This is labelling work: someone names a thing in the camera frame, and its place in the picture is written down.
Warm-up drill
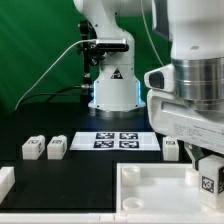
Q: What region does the grey cable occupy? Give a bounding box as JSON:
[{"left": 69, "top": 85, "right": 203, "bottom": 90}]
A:
[{"left": 14, "top": 39, "right": 98, "bottom": 111}]

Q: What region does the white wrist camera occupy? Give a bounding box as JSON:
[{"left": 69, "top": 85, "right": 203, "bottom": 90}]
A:
[{"left": 144, "top": 64, "right": 175, "bottom": 93}]

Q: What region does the black cable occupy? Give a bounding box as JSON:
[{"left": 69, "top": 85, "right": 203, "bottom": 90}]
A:
[{"left": 15, "top": 84, "right": 94, "bottom": 111}]

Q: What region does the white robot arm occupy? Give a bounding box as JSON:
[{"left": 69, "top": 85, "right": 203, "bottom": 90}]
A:
[{"left": 73, "top": 0, "right": 224, "bottom": 171}]

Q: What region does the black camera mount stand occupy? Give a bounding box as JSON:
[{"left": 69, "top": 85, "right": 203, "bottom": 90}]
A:
[{"left": 77, "top": 20, "right": 99, "bottom": 84}]

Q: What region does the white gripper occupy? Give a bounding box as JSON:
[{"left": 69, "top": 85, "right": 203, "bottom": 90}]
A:
[{"left": 147, "top": 90, "right": 224, "bottom": 170}]

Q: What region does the paper sheet with tags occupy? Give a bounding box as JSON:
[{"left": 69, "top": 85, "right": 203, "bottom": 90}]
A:
[{"left": 70, "top": 132, "right": 160, "bottom": 151}]

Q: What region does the white left obstacle block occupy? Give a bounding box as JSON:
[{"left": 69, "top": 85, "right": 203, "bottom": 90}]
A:
[{"left": 0, "top": 167, "right": 15, "bottom": 204}]

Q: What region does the silver mounted camera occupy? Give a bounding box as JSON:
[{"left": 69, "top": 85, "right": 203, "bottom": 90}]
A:
[{"left": 96, "top": 38, "right": 129, "bottom": 52}]

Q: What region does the white front rail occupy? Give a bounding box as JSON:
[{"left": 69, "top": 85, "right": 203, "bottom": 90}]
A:
[{"left": 0, "top": 213, "right": 224, "bottom": 224}]

